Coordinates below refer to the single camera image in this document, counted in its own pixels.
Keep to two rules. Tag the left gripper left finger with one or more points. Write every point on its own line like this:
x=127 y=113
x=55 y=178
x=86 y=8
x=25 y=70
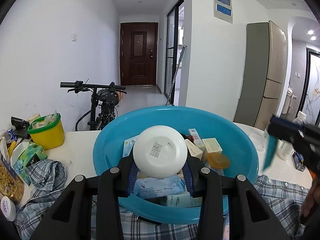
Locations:
x=70 y=215

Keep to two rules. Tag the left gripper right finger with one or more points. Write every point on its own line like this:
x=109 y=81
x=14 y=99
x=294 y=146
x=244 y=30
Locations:
x=249 y=215

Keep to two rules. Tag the teal cosmetic tube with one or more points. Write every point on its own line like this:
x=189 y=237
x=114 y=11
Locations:
x=270 y=151

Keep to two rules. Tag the orange soap bar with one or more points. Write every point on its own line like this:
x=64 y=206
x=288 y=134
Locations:
x=218 y=161

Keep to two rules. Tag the blue wet wipes pack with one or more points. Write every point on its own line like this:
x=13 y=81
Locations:
x=147 y=188

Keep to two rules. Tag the white lotion bottle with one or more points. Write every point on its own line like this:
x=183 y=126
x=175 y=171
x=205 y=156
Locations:
x=160 y=152

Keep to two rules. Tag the person left hand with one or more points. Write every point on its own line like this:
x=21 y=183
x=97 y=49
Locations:
x=312 y=198

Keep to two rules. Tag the small blue battery pack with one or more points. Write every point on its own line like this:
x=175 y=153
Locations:
x=298 y=161

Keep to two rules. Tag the clear bottle white label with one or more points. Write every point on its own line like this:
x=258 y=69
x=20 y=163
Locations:
x=286 y=150

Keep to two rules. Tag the clear plastic tray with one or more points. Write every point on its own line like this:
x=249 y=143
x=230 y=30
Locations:
x=258 y=141

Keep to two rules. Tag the blue plaid shirt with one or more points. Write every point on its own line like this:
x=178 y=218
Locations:
x=70 y=216

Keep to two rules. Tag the grey gold refrigerator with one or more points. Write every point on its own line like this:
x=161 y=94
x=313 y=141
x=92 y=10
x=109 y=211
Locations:
x=264 y=74

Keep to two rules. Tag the blue plastic basin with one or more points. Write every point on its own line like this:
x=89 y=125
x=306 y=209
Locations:
x=235 y=144

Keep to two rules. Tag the white small jar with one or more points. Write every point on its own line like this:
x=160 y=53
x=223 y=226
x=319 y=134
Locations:
x=8 y=209

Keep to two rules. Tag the pale green square box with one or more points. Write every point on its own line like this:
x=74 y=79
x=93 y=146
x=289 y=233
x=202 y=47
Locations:
x=212 y=145

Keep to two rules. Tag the cream square box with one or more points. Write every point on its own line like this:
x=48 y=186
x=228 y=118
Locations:
x=193 y=149

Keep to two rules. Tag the green tissue box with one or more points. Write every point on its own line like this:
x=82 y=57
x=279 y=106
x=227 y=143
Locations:
x=24 y=155

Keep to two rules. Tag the red white slim box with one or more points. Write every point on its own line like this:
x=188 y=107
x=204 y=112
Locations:
x=195 y=138

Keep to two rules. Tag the blue white Raison box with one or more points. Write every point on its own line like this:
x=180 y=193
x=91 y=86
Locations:
x=128 y=145

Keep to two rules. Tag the yellow green-lid bucket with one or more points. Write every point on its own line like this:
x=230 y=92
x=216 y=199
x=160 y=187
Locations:
x=47 y=131

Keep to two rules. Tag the black bicycle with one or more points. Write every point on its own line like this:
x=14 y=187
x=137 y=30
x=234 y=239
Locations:
x=104 y=100

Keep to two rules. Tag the dark brown entry door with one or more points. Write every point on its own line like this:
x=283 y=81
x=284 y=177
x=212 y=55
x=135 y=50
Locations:
x=138 y=53

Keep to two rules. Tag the mop handle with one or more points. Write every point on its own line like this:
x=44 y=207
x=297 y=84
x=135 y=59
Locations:
x=174 y=78

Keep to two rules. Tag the wall electrical panel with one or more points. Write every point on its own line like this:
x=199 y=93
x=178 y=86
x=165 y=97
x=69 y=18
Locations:
x=223 y=10

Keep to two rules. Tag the light switch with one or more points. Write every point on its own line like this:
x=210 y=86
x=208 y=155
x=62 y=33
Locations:
x=74 y=37

